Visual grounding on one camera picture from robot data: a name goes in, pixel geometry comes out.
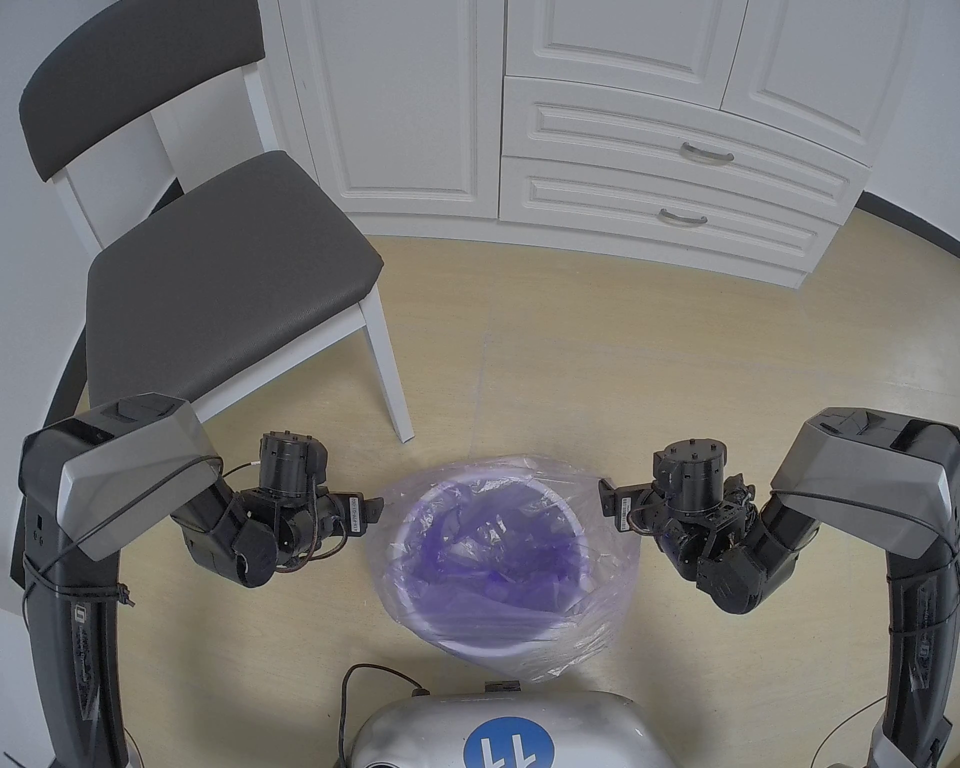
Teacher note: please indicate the purple plastic bag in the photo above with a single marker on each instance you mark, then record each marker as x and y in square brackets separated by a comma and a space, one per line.
[487, 551]

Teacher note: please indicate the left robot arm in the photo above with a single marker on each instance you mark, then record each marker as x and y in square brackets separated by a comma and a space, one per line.
[120, 465]

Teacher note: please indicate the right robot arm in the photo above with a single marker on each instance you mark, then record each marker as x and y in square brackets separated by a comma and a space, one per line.
[862, 480]

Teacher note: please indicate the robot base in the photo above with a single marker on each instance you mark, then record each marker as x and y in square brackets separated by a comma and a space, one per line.
[450, 727]

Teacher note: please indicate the white trash bin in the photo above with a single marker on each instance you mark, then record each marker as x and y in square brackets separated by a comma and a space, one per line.
[487, 649]

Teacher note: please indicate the white chair dark grey seat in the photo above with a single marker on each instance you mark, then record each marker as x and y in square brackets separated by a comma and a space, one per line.
[240, 285]

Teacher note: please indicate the white wardrobe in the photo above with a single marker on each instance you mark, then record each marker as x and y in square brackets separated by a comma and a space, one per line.
[615, 112]

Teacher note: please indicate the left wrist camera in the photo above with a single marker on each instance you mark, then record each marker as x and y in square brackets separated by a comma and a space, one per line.
[364, 514]

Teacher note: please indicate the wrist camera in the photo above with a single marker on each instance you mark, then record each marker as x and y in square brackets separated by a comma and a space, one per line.
[364, 514]
[622, 506]

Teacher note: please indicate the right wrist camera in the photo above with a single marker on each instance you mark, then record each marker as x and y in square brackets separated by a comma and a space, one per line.
[622, 506]

